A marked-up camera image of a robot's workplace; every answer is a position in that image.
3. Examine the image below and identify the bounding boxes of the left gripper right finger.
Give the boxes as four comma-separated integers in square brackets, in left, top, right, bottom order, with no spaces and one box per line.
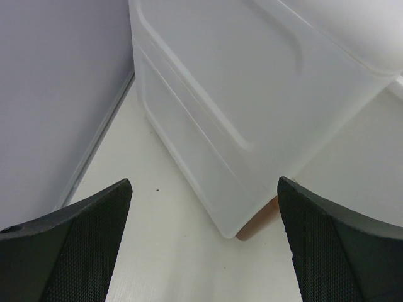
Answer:
[277,177,402,301]

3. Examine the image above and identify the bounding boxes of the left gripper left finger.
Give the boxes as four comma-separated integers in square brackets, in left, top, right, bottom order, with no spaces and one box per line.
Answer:
[1,179,132,301]

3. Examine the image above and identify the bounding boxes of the brown drawer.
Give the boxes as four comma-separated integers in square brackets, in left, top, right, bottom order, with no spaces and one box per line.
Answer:
[236,196,280,241]

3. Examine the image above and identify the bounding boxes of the beige drawer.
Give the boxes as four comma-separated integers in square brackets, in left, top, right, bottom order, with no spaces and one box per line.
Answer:
[294,77,402,226]

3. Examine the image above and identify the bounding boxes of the white plastic shoe cabinet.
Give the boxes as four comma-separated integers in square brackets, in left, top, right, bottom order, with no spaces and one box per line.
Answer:
[129,1,402,238]

